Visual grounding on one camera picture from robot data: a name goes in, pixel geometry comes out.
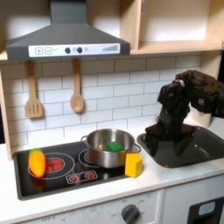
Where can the green cube block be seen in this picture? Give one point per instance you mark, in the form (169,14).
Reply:
(114,146)

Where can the dark grey sink basin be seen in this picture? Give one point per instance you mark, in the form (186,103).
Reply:
(204,148)

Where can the yellow house-shaped block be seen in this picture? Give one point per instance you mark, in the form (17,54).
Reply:
(133,166)

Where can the black appliance door panel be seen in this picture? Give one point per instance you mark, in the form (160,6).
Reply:
(198,217)

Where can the dark grey oven knob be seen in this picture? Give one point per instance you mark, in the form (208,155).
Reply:
(129,214)

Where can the wooden spoon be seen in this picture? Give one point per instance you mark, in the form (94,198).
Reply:
(77,102)

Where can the black toy stove top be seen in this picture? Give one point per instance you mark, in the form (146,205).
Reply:
(58,186)

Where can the orange toy carrot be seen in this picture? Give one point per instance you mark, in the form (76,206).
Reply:
(37,163)

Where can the slotted wooden spatula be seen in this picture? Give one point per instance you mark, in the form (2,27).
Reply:
(34,108)

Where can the grey extractor hood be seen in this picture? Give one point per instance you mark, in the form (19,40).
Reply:
(67,35)

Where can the wooden wall cupboard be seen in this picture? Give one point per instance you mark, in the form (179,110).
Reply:
(175,46)

